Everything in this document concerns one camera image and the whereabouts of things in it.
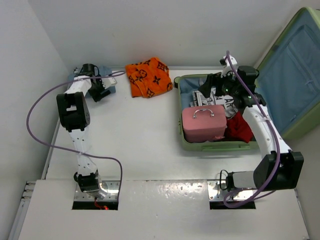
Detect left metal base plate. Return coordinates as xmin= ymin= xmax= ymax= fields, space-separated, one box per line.
xmin=73 ymin=180 xmax=120 ymax=202

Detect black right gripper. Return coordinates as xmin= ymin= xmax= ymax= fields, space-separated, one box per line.
xmin=198 ymin=67 xmax=240 ymax=98

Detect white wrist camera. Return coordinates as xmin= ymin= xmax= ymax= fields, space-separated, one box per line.
xmin=102 ymin=76 xmax=117 ymax=89
xmin=219 ymin=55 xmax=238 ymax=78

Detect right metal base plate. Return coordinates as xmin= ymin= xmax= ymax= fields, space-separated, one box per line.
xmin=207 ymin=179 xmax=255 ymax=202

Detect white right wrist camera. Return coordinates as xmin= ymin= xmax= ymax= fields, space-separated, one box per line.
xmin=219 ymin=55 xmax=238 ymax=78

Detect green suitcase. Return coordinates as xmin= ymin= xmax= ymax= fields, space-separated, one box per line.
xmin=174 ymin=7 xmax=320 ymax=152

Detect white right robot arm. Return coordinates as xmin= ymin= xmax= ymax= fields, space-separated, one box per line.
xmin=198 ymin=66 xmax=304 ymax=192

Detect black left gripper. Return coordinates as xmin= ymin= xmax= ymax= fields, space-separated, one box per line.
xmin=87 ymin=75 xmax=110 ymax=102

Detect orange patterned garment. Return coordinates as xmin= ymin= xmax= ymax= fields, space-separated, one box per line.
xmin=125 ymin=57 xmax=174 ymax=98

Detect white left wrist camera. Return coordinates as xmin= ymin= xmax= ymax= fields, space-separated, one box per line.
xmin=102 ymin=76 xmax=117 ymax=89

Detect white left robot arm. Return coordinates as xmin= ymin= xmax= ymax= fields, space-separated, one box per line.
xmin=56 ymin=63 xmax=111 ymax=199

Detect light blue jeans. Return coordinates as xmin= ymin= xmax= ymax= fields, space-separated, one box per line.
xmin=67 ymin=63 xmax=116 ymax=97

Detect red garment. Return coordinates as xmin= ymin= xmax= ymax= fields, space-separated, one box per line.
xmin=224 ymin=112 xmax=254 ymax=144

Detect pink vanity case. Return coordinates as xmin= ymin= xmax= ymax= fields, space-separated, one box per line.
xmin=181 ymin=105 xmax=227 ymax=143

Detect metal base plate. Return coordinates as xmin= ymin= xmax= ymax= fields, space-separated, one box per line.
xmin=73 ymin=180 xmax=120 ymax=202
xmin=207 ymin=179 xmax=255 ymax=202

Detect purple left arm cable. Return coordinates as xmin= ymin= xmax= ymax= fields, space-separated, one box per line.
xmin=26 ymin=70 xmax=126 ymax=198

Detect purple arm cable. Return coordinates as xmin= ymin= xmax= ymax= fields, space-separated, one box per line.
xmin=26 ymin=70 xmax=126 ymax=198
xmin=222 ymin=50 xmax=282 ymax=209

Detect newspaper print cloth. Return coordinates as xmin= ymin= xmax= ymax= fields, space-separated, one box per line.
xmin=190 ymin=87 xmax=238 ymax=119

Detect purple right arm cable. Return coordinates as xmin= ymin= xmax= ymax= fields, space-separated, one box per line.
xmin=222 ymin=50 xmax=282 ymax=209

